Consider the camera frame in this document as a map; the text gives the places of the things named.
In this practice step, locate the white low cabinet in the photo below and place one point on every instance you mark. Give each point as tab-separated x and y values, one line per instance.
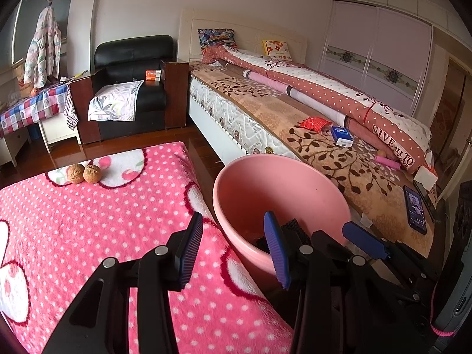
14	147

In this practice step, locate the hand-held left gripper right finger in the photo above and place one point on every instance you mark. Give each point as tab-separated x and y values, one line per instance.
278	250

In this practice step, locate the black smartphone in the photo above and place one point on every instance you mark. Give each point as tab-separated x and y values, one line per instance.
415	210

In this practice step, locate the pink polka-dot blanket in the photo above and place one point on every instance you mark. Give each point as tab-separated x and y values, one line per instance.
110	210

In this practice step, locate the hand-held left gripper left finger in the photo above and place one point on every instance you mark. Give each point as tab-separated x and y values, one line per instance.
190	250

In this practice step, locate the patterned grey hanging cloth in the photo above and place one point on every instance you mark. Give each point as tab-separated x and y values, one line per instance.
70	110

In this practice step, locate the walnut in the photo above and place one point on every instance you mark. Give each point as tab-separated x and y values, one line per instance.
92	174
75	174

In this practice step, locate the pink plastic bucket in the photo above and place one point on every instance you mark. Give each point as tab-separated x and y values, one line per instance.
280	184

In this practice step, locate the white sliding-door wardrobe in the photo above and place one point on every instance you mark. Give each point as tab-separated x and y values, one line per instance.
387	44

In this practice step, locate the blue box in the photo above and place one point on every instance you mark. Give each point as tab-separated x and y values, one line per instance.
342	136

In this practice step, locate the tan paper bag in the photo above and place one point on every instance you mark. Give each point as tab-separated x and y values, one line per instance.
24	83

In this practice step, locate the white side table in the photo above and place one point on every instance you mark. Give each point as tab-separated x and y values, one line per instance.
59	132

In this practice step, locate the colourful printed pillow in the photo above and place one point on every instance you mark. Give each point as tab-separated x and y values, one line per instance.
217	40

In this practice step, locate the orange box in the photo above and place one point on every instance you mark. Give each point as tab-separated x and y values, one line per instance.
153	75

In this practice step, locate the yellow flower pillow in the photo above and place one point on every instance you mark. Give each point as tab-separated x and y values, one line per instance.
276	48

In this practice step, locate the brown leaf-pattern blanket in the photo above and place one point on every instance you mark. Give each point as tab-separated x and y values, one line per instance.
332	162

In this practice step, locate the white box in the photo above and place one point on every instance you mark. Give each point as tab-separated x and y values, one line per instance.
426	177

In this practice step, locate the pink tube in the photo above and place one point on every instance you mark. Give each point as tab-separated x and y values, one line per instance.
387	163

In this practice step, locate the brown wooden door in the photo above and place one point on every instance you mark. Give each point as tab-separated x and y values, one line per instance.
448	110

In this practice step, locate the white bed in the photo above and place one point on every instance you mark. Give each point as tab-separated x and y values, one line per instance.
221	99

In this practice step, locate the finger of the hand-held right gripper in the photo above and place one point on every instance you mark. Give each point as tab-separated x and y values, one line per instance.
328	241
363	239

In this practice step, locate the red packet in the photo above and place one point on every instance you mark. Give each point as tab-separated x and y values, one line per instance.
315	124

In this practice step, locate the pink rolled blanket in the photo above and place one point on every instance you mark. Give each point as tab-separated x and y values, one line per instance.
273	83

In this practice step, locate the pastel puffer jacket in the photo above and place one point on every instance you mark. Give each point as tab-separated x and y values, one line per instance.
42	48

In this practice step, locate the floral seat cloth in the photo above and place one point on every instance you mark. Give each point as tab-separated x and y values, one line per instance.
114	99

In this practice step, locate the checked tablecloth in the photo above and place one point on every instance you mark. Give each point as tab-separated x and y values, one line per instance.
33	108

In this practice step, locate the black armchair with wooden sides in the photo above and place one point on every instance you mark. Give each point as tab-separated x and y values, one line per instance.
132	53

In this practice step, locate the red dotted quilt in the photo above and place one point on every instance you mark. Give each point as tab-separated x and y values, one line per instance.
332	88

